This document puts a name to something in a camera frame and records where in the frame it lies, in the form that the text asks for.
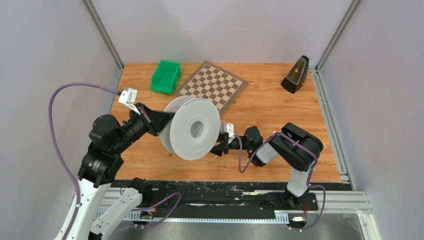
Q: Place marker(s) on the left aluminium frame post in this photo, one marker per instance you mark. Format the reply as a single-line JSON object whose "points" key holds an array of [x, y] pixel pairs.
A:
{"points": [[94, 15]]}

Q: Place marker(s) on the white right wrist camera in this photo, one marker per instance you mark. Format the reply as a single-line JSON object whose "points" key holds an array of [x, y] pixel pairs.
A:
{"points": [[227, 130]]}

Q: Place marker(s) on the wooden chessboard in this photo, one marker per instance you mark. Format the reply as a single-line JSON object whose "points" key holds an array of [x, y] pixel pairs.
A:
{"points": [[215, 84]]}

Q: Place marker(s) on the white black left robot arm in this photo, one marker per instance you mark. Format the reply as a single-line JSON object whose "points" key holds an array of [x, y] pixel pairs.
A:
{"points": [[99, 167]]}

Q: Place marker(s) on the black wooden metronome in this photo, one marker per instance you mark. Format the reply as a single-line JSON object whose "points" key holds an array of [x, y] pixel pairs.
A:
{"points": [[296, 77]]}

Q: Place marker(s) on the aluminium frame post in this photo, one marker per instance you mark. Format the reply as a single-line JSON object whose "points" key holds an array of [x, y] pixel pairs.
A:
{"points": [[352, 8], [94, 15]]}

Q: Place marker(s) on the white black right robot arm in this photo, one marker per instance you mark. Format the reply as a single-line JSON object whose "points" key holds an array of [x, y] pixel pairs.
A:
{"points": [[299, 148]]}

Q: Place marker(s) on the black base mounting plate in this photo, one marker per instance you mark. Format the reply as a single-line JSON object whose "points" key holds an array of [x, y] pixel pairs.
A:
{"points": [[222, 199]]}

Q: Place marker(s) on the green plastic bin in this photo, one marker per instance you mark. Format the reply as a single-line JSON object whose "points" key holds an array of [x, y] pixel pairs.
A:
{"points": [[165, 77]]}

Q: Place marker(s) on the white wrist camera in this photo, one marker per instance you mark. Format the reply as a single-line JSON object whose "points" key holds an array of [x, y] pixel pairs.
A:
{"points": [[128, 97], [227, 130]]}

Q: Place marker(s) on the white perforated cable spool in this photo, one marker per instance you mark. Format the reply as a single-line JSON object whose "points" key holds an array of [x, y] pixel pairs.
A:
{"points": [[194, 129]]}

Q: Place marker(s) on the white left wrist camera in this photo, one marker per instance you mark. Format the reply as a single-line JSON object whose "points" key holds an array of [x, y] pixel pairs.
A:
{"points": [[128, 97]]}

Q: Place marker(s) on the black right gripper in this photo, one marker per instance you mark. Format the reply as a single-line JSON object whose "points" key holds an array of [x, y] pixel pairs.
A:
{"points": [[218, 149]]}

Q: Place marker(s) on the right aluminium frame post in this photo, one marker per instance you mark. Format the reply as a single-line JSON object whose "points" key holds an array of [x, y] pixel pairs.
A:
{"points": [[352, 8]]}

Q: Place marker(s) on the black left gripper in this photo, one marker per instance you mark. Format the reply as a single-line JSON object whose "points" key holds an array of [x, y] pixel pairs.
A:
{"points": [[155, 120]]}

